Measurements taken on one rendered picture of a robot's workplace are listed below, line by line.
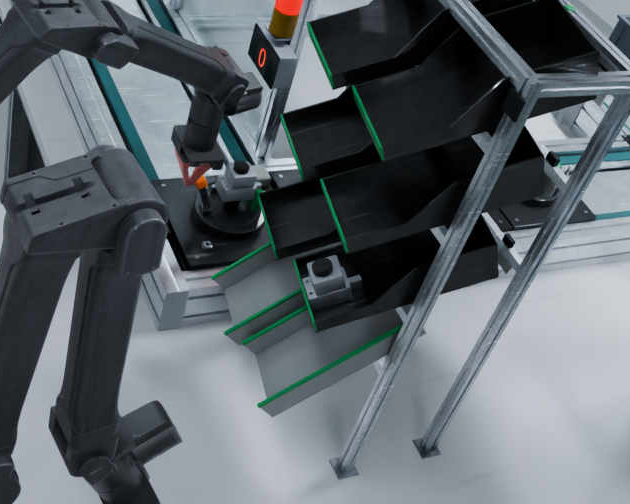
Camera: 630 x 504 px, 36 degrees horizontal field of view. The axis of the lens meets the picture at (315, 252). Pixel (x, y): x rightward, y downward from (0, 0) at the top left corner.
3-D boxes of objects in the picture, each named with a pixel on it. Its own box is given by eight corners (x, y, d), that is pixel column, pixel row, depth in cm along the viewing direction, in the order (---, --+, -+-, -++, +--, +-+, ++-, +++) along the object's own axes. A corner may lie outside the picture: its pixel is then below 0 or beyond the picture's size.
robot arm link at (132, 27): (42, 2, 125) (85, 64, 123) (72, -29, 124) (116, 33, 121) (202, 67, 165) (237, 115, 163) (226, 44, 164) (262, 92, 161)
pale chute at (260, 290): (238, 346, 162) (224, 334, 159) (224, 289, 171) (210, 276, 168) (383, 264, 156) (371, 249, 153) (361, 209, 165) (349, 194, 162)
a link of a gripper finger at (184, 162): (197, 167, 182) (207, 127, 176) (210, 192, 178) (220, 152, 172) (162, 169, 179) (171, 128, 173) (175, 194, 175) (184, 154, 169)
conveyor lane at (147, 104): (180, 307, 183) (190, 270, 176) (69, 51, 233) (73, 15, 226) (314, 288, 196) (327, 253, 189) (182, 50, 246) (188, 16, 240)
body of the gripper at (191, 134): (204, 131, 177) (212, 98, 172) (223, 167, 171) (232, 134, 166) (170, 133, 174) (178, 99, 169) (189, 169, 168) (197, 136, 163)
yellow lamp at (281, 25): (274, 38, 183) (280, 16, 180) (264, 24, 186) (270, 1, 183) (297, 38, 186) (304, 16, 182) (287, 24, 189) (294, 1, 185)
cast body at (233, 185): (222, 202, 182) (230, 174, 177) (214, 187, 184) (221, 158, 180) (263, 199, 186) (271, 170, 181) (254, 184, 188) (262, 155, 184)
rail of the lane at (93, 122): (157, 331, 177) (166, 290, 170) (43, 52, 230) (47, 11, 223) (185, 327, 179) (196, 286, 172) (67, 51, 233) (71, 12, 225)
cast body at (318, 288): (312, 312, 143) (303, 282, 138) (305, 290, 146) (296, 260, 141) (366, 295, 144) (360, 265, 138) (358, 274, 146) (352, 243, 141)
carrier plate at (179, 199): (188, 273, 177) (190, 265, 175) (149, 187, 191) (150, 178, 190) (305, 259, 188) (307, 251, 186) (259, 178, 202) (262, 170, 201)
